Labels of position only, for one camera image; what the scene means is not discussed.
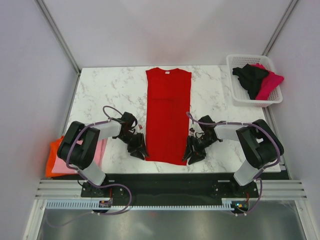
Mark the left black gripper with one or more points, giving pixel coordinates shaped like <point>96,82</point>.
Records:
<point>139,148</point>

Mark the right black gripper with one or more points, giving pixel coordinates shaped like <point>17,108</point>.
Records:
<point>198,154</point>

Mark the red t shirt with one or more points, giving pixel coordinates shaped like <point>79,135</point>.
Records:
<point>167,125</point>

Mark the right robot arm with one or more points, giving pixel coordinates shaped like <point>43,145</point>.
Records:
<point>261,147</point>

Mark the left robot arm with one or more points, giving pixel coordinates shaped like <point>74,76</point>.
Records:
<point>79,144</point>

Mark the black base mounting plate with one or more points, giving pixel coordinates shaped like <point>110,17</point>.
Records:
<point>171,189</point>

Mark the white plastic basket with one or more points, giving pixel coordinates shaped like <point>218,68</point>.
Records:
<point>239,95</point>

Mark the folded pink t shirt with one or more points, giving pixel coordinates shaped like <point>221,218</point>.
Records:
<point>60,165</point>

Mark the folded orange t shirt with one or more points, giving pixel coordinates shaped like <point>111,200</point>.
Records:
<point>52,159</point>

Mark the black t shirt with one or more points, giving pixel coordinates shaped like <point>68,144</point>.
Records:
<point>250,78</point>

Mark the magenta t shirt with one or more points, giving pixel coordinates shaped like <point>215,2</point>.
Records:
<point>271,82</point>

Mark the white slotted cable duct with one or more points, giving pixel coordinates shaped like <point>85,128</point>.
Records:
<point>100,205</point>

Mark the aluminium front rail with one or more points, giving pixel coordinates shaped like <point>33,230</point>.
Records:
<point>271,190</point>

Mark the left aluminium frame post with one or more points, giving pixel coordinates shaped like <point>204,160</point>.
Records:
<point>58,35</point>

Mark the aluminium frame post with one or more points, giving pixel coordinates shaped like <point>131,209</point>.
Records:
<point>280,26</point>
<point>58,35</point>

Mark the right aluminium frame post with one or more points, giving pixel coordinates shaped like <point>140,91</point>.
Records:
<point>280,26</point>

